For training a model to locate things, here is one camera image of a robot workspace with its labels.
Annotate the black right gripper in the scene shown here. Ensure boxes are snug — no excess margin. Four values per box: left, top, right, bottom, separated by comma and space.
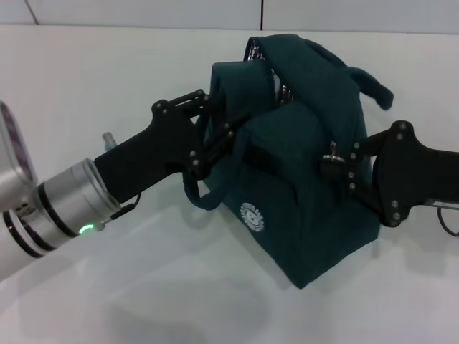
321, 120, 459, 228

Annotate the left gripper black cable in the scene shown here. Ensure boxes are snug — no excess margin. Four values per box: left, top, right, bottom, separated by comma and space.
100, 192, 143, 231

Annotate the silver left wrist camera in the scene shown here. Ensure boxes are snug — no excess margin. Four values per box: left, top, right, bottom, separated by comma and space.
0, 101, 39, 213

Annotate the silver zipper pull ring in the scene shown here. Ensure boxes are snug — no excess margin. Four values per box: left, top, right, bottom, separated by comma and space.
321, 141, 347, 166

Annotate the dark teal fabric bag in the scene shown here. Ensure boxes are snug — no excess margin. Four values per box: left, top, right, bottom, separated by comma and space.
182, 34, 395, 290

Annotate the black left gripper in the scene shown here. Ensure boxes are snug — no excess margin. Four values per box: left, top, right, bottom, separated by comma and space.
93, 89, 249, 205

